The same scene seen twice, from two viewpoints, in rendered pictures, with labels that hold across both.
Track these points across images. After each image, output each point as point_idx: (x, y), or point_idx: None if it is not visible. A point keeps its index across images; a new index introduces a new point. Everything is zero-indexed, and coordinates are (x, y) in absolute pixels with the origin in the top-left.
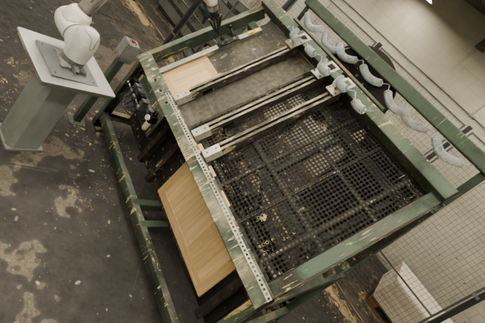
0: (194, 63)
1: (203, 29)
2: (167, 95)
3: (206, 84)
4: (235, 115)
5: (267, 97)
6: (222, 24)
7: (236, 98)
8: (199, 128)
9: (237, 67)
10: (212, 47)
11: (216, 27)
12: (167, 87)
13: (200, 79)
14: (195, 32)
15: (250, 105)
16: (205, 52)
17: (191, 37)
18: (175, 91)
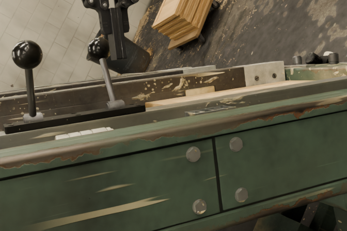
0: None
1: (246, 113)
2: (305, 64)
3: (187, 73)
4: (120, 77)
5: (34, 88)
6: (66, 139)
7: None
8: (198, 67)
9: (79, 88)
10: (170, 106)
11: (114, 0)
12: (316, 67)
13: (219, 96)
14: (301, 102)
15: (81, 82)
16: (207, 98)
17: (316, 94)
18: (293, 82)
